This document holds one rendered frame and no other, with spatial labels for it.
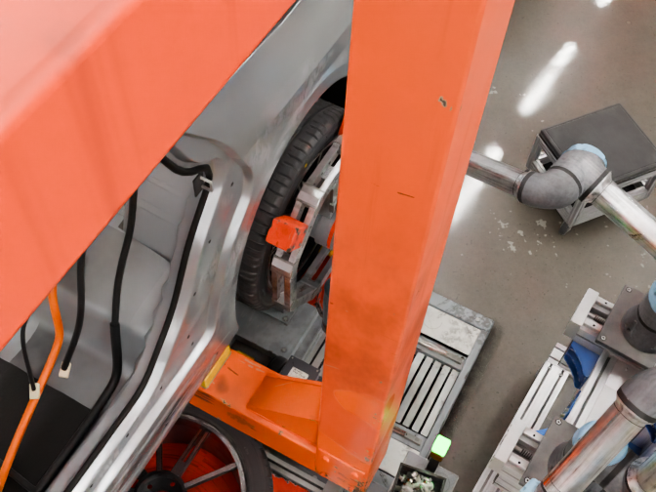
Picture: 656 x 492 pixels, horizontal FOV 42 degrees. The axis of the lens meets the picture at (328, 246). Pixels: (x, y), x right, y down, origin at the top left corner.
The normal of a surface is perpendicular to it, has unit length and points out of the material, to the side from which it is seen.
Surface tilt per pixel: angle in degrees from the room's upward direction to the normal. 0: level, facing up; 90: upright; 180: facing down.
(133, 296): 10
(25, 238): 90
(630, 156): 0
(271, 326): 0
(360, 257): 90
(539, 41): 0
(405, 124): 90
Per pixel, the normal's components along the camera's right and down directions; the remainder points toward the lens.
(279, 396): -0.48, -0.69
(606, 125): 0.04, -0.54
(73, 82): 0.88, 0.42
